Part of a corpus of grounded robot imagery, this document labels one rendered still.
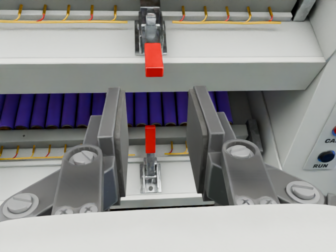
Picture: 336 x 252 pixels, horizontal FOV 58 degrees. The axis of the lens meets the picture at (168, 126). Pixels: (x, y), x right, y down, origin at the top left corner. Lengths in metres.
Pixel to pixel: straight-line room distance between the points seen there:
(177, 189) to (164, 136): 0.07
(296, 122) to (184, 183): 0.16
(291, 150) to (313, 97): 0.08
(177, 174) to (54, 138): 0.17
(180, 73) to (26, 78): 0.14
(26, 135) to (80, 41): 0.19
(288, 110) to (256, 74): 0.09
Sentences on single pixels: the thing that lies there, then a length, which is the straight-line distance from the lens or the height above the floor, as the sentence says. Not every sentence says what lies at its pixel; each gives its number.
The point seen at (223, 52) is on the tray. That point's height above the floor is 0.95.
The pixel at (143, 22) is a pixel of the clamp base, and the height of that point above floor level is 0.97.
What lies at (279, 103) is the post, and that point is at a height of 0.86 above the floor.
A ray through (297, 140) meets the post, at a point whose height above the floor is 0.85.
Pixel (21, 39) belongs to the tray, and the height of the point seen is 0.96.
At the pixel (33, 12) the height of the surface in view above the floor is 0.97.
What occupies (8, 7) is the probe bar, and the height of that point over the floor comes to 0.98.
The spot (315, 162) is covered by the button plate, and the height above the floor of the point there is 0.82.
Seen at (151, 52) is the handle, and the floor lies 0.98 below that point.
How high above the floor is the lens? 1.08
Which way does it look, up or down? 42 degrees down
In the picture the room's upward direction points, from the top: 3 degrees clockwise
